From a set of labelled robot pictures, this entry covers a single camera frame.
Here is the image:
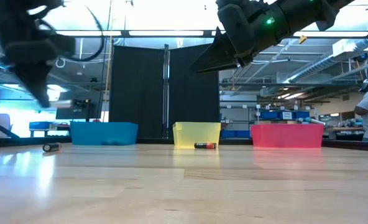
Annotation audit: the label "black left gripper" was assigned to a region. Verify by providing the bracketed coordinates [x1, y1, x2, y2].
[0, 30, 76, 109]

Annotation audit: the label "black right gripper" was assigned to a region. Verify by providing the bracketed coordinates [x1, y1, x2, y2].
[189, 0, 292, 74]

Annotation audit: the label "batteries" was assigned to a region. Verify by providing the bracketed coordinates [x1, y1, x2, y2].
[42, 142, 63, 153]

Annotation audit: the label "black divider panel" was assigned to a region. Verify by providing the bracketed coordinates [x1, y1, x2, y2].
[168, 44, 221, 139]
[109, 45, 165, 139]

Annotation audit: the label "yellow plastic bin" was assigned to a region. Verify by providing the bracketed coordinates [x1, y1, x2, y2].
[172, 121, 221, 149]

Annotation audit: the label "blue plastic bin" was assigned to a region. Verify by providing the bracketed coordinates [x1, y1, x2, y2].
[70, 121, 139, 146]

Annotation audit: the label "shelf with blue bins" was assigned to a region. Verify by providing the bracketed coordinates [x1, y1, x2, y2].
[221, 104, 312, 139]

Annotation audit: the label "copper and dark blue battery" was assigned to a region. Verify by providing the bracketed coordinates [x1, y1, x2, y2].
[194, 142, 218, 149]

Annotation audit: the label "red plastic bin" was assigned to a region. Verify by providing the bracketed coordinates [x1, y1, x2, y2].
[251, 124, 324, 149]

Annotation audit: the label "wooden workbench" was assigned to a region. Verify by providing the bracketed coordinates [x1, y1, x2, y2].
[325, 126, 366, 141]

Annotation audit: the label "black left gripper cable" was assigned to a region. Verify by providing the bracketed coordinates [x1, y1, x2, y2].
[36, 5, 106, 63]

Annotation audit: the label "silver ventilation duct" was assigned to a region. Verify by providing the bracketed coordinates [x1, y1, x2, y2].
[283, 39, 368, 85]

